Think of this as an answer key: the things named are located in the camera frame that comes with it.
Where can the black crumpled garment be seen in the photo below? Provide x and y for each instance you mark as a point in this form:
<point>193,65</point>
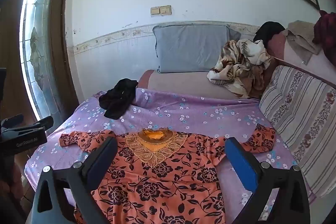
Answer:
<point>118,100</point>

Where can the dark red cloth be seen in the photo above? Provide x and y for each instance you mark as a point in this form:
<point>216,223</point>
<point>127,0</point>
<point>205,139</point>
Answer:
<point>326,29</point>

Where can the stained glass window panel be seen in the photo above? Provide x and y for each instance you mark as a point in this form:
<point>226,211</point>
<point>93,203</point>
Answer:
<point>36,56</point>

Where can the orange black floral shirt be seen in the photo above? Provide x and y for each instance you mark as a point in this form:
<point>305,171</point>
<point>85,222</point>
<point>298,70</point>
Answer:
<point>162,187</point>

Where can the black cloth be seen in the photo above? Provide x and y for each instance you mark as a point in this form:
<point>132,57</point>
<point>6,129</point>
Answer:
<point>267,29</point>

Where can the beige cloth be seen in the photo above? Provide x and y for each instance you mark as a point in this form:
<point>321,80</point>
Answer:
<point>302,37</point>

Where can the stained glass wooden door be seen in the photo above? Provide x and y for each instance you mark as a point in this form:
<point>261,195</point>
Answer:
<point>11,29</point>

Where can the purple floral bed sheet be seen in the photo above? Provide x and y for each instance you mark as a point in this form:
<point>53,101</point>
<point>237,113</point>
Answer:
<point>183,111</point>

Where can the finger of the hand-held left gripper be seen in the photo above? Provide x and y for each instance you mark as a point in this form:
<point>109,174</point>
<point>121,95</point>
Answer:
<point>13,119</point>
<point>34,123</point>

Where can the beige brown floral blanket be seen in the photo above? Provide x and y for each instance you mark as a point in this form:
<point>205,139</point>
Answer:
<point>236,69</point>

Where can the striped floral cushion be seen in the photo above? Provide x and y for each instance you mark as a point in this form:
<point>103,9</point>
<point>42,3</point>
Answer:
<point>302,113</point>

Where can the grey pillow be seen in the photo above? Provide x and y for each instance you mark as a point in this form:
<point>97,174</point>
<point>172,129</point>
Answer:
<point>191,48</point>

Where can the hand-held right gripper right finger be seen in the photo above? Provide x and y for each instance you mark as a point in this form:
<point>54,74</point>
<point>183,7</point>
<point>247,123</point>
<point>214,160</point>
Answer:
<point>240,163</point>

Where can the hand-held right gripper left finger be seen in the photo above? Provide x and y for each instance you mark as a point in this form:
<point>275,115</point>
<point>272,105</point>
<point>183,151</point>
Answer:
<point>103,158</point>

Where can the beige light switch plate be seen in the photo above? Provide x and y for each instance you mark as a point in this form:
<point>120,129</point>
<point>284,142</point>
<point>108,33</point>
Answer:
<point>160,10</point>

